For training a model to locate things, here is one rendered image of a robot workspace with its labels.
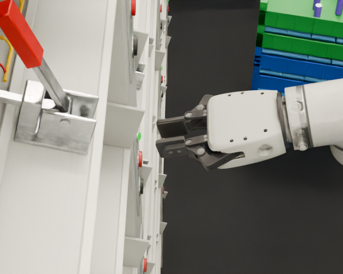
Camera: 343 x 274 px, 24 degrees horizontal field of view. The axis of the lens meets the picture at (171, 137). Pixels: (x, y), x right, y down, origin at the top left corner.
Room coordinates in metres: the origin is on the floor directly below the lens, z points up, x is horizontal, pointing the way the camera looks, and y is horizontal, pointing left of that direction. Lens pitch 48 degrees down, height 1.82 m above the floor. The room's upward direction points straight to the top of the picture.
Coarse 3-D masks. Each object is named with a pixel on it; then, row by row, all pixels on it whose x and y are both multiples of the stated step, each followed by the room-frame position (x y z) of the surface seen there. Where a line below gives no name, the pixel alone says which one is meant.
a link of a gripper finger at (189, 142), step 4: (196, 136) 0.70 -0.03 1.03; (200, 136) 0.70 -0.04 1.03; (204, 136) 0.70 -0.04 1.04; (188, 140) 0.70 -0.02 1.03; (192, 140) 0.70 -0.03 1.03; (196, 140) 0.70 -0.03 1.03; (200, 140) 0.70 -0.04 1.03; (204, 140) 0.69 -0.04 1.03; (188, 144) 0.69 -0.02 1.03; (192, 144) 0.69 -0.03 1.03; (196, 144) 0.69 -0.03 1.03; (200, 144) 0.69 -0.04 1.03; (204, 148) 0.70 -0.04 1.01; (208, 148) 0.69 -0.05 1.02; (208, 152) 0.69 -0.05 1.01; (212, 152) 0.69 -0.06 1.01; (216, 152) 0.69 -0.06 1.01
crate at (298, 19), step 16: (272, 0) 1.78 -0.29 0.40; (288, 0) 1.78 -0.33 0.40; (304, 0) 1.78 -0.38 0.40; (336, 0) 1.78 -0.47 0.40; (272, 16) 1.67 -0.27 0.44; (288, 16) 1.66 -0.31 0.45; (304, 16) 1.65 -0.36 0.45; (320, 16) 1.71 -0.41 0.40; (336, 16) 1.71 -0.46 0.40; (320, 32) 1.64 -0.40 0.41; (336, 32) 1.63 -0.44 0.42
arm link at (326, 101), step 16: (336, 80) 0.74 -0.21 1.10; (304, 96) 0.72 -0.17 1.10; (320, 96) 0.71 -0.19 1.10; (336, 96) 0.71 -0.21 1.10; (320, 112) 0.69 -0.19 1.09; (336, 112) 0.69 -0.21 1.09; (320, 128) 0.68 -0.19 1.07; (336, 128) 0.68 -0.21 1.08; (320, 144) 0.68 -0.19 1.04; (336, 144) 0.69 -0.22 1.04
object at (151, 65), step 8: (152, 0) 1.13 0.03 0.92; (152, 8) 1.11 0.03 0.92; (152, 16) 1.08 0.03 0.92; (152, 24) 1.06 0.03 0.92; (152, 32) 1.04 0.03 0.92; (152, 56) 0.98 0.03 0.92; (152, 64) 0.96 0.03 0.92; (152, 72) 0.94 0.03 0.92; (152, 80) 0.92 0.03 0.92; (152, 88) 0.91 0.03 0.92; (152, 96) 0.89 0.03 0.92; (152, 104) 0.87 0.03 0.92; (144, 128) 0.82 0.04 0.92; (144, 136) 0.80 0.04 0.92; (144, 144) 0.78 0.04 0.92; (144, 152) 0.77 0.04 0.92; (144, 192) 0.69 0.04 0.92; (144, 200) 0.68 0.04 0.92; (144, 208) 0.67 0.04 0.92; (144, 216) 0.65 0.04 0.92; (144, 224) 0.64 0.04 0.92; (144, 232) 0.63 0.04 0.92; (144, 256) 0.59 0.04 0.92; (152, 264) 0.55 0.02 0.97
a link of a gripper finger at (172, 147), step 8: (160, 144) 0.70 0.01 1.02; (168, 144) 0.70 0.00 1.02; (176, 144) 0.70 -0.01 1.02; (184, 144) 0.70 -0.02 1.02; (160, 152) 0.70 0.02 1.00; (168, 152) 0.69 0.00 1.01; (176, 152) 0.69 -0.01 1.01; (184, 152) 0.69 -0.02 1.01; (192, 152) 0.68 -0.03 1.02; (200, 152) 0.68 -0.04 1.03
